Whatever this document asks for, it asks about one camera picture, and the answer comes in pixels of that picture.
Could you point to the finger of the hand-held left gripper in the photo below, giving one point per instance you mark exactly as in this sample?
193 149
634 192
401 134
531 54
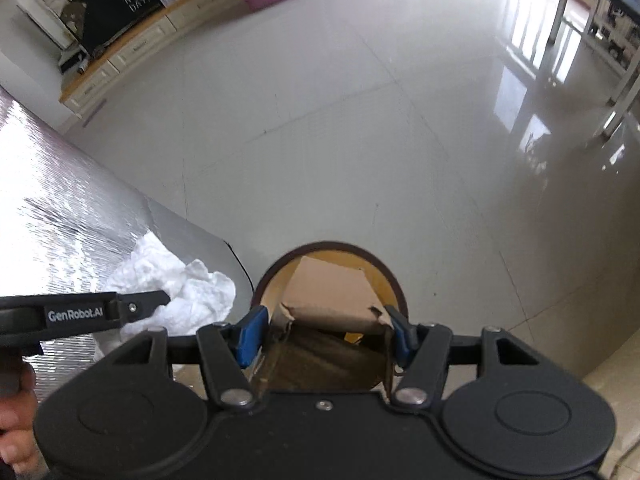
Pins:
145 305

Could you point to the white tissue paper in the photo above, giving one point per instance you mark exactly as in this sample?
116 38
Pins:
190 295

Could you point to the cream low cabinet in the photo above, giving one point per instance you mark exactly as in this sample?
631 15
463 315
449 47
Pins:
150 45

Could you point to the paper trash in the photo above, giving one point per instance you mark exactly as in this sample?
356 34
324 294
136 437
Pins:
330 290

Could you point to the person's left hand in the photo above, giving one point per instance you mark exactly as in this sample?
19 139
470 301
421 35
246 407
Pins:
17 435

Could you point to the black chalkboard sign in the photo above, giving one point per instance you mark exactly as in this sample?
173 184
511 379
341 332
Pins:
117 2

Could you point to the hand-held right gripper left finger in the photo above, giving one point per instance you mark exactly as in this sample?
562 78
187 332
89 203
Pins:
250 336

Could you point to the round wood-grain trash bin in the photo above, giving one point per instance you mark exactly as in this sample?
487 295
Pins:
274 292

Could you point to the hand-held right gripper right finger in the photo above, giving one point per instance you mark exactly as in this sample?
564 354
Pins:
403 341

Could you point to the silver foil mat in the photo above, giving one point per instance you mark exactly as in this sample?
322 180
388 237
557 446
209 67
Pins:
60 200

